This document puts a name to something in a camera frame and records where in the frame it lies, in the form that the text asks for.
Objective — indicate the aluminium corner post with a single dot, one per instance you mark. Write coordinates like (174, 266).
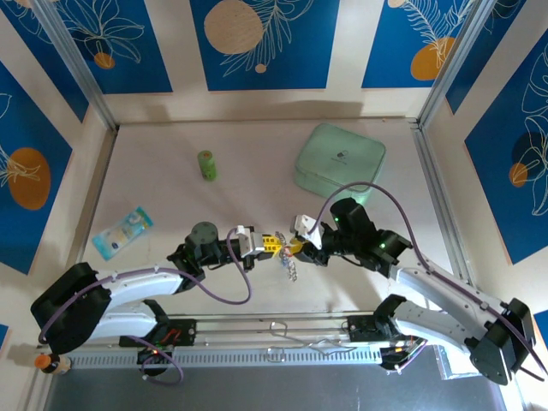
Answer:
(79, 64)
(453, 64)

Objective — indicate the bottle with orange cap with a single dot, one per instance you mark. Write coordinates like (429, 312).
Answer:
(51, 364)

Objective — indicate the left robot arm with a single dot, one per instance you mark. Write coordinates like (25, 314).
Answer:
(141, 287)

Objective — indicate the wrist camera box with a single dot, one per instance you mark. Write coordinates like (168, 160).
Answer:
(250, 244)
(308, 229)

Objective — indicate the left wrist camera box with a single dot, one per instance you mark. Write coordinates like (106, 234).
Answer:
(250, 244)

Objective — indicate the gold keyring with metal clips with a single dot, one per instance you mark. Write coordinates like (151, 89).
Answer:
(292, 272)

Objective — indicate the light blue wipes packet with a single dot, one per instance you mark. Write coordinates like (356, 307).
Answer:
(124, 231)

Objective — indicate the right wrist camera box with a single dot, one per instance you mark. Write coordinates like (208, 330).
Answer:
(308, 229)

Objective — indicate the mint green zip pouch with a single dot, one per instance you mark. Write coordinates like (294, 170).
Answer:
(334, 158)

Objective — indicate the green can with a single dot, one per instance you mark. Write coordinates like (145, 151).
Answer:
(207, 164)

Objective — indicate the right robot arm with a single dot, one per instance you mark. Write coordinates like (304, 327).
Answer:
(445, 291)

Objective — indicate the right aluminium corner post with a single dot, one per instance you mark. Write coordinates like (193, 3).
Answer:
(453, 64)

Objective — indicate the aluminium front rail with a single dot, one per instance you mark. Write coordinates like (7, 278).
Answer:
(240, 327)

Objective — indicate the left aluminium corner post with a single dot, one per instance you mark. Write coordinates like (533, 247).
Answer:
(79, 64)

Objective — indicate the clear plastic box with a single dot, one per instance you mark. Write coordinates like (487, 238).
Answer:
(454, 364)

